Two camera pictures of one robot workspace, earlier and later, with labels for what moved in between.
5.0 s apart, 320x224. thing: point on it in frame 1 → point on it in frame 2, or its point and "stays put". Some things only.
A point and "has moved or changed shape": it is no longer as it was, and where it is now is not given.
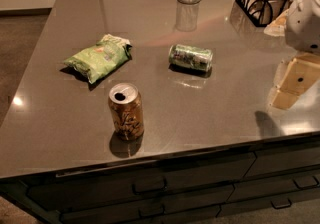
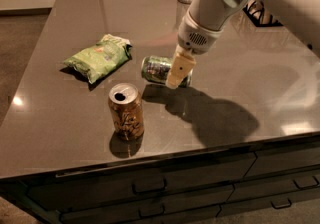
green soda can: (195, 58) has moved or changed shape
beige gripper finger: (296, 79) → (198, 40)
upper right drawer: (273, 161) stays put
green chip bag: (99, 59) stays put
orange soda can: (126, 105) stays put
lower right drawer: (275, 186) stays put
